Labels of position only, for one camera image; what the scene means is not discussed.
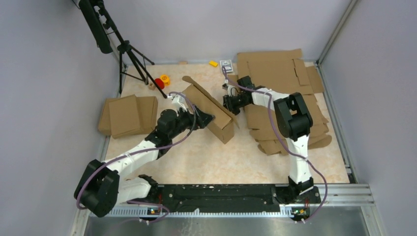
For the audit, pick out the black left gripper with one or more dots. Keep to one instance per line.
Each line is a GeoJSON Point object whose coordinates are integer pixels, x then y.
{"type": "Point", "coordinates": [200, 120]}

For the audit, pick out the yellow round toy block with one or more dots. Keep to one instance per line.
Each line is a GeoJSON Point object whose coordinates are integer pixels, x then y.
{"type": "Point", "coordinates": [165, 79]}

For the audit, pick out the folded cardboard box at left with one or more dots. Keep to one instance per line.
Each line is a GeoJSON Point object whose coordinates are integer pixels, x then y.
{"type": "Point", "coordinates": [127, 116]}

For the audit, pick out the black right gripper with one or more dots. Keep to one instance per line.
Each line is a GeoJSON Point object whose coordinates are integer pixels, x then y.
{"type": "Point", "coordinates": [227, 103]}

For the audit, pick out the black camera tripod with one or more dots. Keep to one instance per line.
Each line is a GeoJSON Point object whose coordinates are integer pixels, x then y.
{"type": "Point", "coordinates": [109, 40]}

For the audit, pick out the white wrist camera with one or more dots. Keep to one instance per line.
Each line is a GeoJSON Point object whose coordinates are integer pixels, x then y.
{"type": "Point", "coordinates": [231, 90]}
{"type": "Point", "coordinates": [179, 101]}

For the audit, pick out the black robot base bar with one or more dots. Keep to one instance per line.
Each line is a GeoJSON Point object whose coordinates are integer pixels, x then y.
{"type": "Point", "coordinates": [228, 198]}

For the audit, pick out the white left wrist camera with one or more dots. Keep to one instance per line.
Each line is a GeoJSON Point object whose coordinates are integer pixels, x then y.
{"type": "Point", "coordinates": [179, 101]}

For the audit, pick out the small printed card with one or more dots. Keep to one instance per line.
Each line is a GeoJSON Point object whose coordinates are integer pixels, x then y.
{"type": "Point", "coordinates": [226, 66]}

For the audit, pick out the yellow rectangular block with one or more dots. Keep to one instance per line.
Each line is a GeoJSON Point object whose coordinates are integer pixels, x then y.
{"type": "Point", "coordinates": [213, 63]}

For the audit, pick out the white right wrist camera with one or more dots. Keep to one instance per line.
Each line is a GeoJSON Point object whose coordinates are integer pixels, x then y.
{"type": "Point", "coordinates": [231, 90]}

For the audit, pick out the large cardboard box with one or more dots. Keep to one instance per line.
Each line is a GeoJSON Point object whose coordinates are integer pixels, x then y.
{"type": "Point", "coordinates": [224, 121]}

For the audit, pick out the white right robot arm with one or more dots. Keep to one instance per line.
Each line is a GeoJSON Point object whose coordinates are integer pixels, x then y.
{"type": "Point", "coordinates": [291, 125]}

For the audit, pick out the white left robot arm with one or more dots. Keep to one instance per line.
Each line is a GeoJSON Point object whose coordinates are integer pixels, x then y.
{"type": "Point", "coordinates": [104, 185]}

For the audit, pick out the stack of flat cardboard blanks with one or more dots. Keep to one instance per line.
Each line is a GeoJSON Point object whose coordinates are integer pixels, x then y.
{"type": "Point", "coordinates": [276, 90]}

